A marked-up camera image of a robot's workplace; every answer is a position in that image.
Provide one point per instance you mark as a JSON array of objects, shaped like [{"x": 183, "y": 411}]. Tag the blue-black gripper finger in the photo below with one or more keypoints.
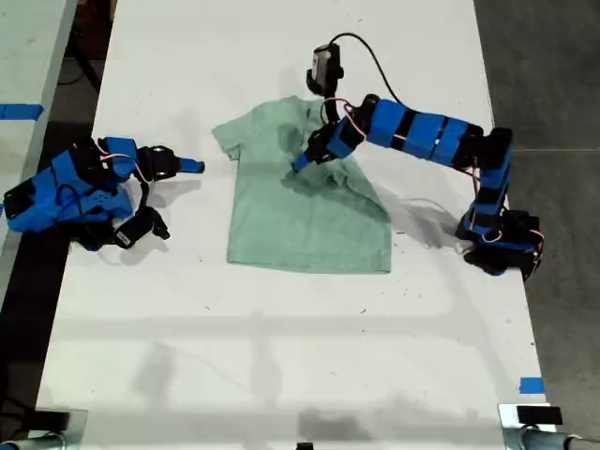
[
  {"x": 315, "y": 140},
  {"x": 171, "y": 170},
  {"x": 324, "y": 154},
  {"x": 171, "y": 157}
]

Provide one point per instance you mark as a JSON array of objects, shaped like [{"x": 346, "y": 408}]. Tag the pale green T-shirt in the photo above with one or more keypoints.
[{"x": 300, "y": 225}]

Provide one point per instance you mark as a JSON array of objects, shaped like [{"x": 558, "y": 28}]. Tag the blue and black arm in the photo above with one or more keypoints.
[
  {"x": 42, "y": 192},
  {"x": 422, "y": 131}
]

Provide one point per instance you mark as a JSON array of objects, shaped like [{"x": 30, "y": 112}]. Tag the long blue tape strip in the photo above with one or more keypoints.
[{"x": 21, "y": 111}]

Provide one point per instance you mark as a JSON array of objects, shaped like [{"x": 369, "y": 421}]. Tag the pale side table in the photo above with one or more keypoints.
[{"x": 28, "y": 56}]

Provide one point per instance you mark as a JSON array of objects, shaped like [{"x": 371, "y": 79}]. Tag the small black box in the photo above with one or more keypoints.
[
  {"x": 539, "y": 415},
  {"x": 51, "y": 419}
]

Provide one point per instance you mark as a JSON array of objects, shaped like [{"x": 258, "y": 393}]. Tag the small black clip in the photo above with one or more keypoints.
[{"x": 304, "y": 446}]

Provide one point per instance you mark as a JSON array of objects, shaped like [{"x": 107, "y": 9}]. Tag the short blue tape strip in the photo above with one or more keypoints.
[{"x": 532, "y": 385}]

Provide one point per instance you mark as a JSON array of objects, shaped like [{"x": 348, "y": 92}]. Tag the black camera stalk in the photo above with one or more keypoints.
[
  {"x": 146, "y": 194},
  {"x": 330, "y": 108}
]

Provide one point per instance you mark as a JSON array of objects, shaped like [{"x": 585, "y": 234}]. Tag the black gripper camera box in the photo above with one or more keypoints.
[
  {"x": 324, "y": 68},
  {"x": 140, "y": 229}
]

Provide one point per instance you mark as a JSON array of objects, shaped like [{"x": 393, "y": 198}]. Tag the metal table bracket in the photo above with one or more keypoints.
[
  {"x": 508, "y": 431},
  {"x": 77, "y": 429}
]

